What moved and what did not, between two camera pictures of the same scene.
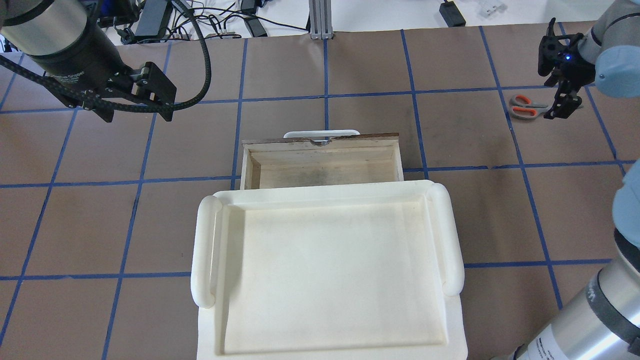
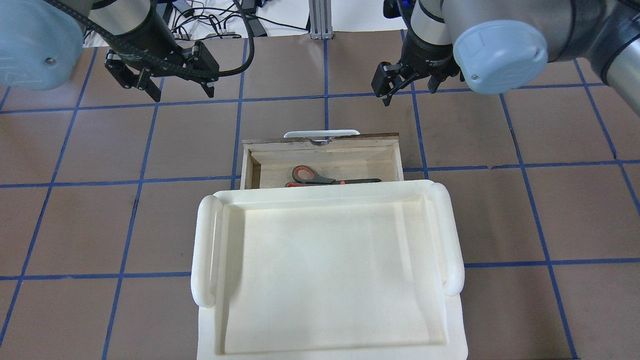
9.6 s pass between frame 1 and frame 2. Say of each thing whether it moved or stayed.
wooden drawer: stayed
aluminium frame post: stayed
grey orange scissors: moved
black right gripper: moved
